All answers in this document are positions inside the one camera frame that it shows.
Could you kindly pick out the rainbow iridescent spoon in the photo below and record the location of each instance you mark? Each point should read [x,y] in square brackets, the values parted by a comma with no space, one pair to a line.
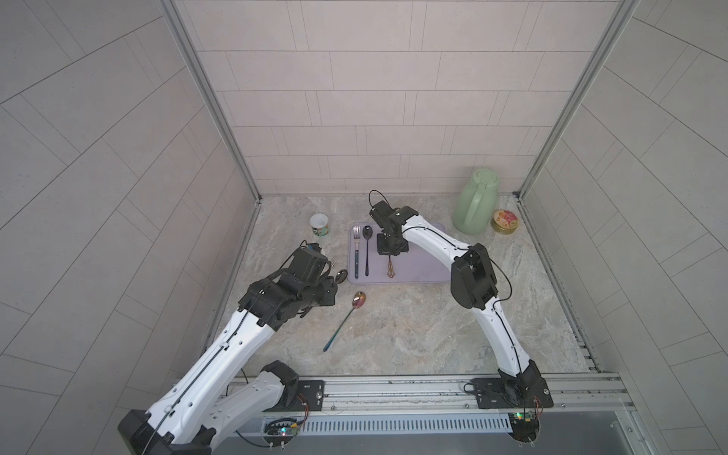
[357,302]

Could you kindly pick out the aluminium front rail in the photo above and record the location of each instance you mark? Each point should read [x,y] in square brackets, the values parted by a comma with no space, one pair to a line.
[402,394]

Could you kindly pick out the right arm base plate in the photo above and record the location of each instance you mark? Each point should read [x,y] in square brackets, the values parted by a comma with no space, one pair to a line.
[505,393]

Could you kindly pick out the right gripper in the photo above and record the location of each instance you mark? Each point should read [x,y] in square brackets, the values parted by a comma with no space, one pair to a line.
[380,245]

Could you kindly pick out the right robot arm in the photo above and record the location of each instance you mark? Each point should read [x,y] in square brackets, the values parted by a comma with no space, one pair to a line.
[473,284]

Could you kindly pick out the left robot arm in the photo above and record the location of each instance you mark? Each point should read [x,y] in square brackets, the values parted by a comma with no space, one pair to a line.
[194,417]

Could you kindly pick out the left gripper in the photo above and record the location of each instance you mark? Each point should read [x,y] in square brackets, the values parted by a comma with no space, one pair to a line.
[328,290]

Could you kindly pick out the circuit board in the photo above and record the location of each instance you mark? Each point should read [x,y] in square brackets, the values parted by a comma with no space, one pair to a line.
[525,427]
[280,432]

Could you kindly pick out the gold ornate fork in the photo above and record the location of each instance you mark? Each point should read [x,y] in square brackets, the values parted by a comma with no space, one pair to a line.
[391,272]

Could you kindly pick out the small white paper cup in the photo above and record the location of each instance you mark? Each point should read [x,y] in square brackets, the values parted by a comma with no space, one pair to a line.
[319,223]

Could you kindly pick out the round yellow tin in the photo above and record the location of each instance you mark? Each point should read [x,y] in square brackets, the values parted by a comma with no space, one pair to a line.
[504,222]

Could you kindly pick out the left circuit board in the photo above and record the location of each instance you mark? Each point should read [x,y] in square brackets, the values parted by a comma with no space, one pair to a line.
[280,432]

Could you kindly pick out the right circuit board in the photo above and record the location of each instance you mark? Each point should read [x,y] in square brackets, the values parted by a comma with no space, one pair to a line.
[525,427]

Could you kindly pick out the green plastic jug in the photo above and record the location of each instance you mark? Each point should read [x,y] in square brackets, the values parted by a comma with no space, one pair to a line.
[477,202]

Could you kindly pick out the teal handled fork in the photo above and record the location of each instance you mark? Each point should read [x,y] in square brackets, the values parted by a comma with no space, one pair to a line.
[357,232]

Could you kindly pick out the dark grey spoon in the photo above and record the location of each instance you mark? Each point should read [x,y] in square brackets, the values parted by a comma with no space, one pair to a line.
[341,276]

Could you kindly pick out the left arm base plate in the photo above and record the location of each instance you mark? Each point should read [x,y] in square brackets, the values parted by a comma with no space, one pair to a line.
[308,396]

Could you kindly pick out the black glossy spoon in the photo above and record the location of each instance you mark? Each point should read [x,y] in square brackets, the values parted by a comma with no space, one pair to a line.
[367,234]

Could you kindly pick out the lilac plastic tray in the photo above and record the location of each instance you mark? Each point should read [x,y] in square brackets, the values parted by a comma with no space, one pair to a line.
[413,267]

